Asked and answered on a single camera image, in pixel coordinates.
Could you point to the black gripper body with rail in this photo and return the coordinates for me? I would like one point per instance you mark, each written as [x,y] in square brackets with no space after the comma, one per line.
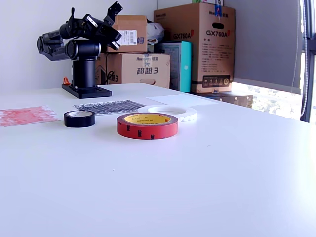
[90,21]

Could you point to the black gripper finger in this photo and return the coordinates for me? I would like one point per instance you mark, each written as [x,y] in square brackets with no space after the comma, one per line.
[114,35]
[105,29]

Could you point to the black tape roll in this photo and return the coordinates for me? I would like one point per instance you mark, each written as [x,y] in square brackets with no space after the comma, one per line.
[79,121]

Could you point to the red tape roll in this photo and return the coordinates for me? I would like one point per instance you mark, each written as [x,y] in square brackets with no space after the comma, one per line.
[148,129]

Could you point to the white tape roll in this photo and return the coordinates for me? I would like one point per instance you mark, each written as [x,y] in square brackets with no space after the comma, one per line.
[190,114]

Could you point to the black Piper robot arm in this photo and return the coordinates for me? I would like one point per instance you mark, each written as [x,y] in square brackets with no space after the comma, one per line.
[84,71]

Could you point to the blue tape strip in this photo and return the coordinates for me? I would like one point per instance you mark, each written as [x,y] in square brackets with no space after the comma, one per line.
[218,10]

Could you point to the small cardboard box shipping label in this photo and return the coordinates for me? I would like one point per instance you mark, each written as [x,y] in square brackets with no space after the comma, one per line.
[133,22]

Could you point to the white plastic bag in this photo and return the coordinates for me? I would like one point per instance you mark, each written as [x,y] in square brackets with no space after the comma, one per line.
[155,29]

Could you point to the cardboard box with Chinese print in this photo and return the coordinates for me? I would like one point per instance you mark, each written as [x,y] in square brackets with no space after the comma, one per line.
[148,61]

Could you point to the orange clamp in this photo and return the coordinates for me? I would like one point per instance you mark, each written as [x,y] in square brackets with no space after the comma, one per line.
[66,81]

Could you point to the black scribbled paper sheet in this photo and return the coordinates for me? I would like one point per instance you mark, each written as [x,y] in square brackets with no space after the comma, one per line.
[111,106]

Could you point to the teal carton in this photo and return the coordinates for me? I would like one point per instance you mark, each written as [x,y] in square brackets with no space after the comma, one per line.
[185,66]

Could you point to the large GX760A cardboard box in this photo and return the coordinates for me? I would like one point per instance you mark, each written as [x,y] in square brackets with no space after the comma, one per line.
[197,61]

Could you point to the green carton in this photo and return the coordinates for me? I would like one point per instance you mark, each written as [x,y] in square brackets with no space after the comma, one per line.
[196,1]

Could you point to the blank white paper sheet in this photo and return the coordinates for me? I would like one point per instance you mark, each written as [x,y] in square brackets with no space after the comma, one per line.
[182,100]

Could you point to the red scribbled paper sheet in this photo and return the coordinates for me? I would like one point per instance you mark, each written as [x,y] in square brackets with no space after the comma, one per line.
[27,116]

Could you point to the grey roller blind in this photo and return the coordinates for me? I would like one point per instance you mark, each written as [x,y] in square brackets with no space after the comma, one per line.
[266,37]

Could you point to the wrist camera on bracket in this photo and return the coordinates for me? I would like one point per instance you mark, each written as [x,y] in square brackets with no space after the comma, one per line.
[114,7]

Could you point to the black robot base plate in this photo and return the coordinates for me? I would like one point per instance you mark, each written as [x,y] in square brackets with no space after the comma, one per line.
[86,92]

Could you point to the dark window frame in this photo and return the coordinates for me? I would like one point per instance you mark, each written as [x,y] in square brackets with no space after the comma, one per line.
[309,98]

